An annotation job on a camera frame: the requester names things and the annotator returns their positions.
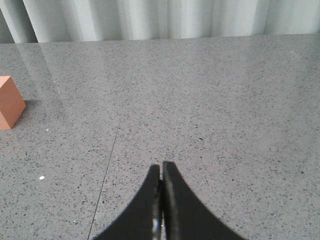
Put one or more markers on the white pleated curtain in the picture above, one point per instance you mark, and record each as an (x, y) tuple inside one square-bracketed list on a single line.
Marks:
[(44, 21)]

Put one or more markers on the orange foam cube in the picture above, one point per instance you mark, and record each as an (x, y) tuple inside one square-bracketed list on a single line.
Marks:
[(12, 103)]

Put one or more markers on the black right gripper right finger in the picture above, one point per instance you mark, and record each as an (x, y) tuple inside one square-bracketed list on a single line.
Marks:
[(185, 216)]

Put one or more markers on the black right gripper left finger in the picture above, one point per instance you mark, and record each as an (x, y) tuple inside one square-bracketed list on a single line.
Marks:
[(141, 219)]

